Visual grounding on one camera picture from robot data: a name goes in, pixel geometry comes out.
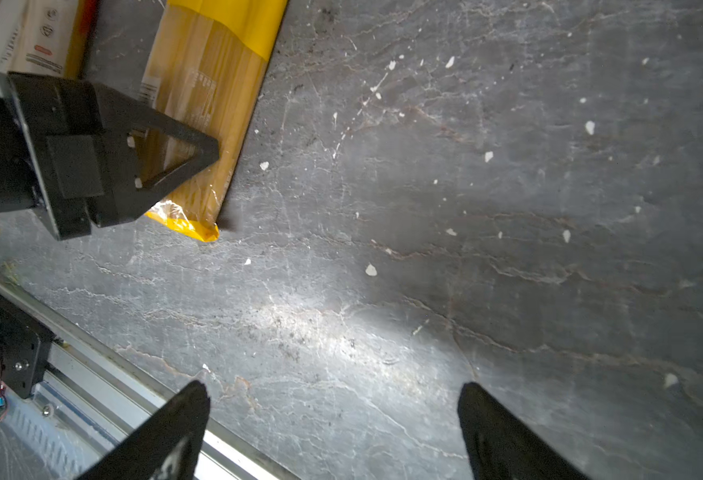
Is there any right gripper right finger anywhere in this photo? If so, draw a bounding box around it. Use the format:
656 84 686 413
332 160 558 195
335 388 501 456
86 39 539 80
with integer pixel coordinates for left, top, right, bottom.
457 382 587 479

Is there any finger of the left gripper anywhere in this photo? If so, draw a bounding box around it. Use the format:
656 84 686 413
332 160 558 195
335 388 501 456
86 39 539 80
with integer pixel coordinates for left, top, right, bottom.
87 83 219 227

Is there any red spaghetti bag left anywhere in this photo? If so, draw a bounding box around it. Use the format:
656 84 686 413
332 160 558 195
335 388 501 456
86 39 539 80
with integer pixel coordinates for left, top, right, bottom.
7 0 99 79

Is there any yellow top spaghetti bag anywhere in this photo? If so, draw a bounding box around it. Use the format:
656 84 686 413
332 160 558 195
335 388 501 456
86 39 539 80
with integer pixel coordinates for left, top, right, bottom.
140 1 286 242

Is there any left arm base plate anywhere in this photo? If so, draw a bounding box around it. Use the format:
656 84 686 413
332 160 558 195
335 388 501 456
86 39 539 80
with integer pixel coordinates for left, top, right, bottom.
0 295 54 399

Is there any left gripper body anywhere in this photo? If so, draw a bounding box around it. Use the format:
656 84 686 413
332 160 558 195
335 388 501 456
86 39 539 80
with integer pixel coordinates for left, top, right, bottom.
0 73 96 240

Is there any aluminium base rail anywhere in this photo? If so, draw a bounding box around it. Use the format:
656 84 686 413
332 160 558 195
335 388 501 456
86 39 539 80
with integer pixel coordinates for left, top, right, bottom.
0 274 290 479

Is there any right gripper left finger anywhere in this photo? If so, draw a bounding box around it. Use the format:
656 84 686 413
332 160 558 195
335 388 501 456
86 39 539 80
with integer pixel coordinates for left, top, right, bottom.
80 380 210 479

